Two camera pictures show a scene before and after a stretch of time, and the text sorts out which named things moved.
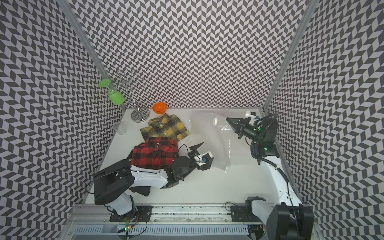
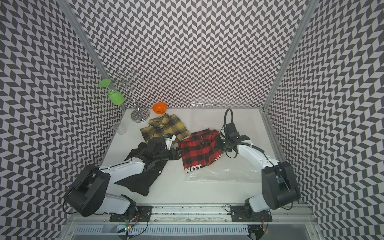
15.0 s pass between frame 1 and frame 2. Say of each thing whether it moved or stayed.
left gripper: moved
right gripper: moved
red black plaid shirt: moved
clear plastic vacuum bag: moved
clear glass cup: stayed
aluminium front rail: stayed
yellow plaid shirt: stayed
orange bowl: stayed
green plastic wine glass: stayed
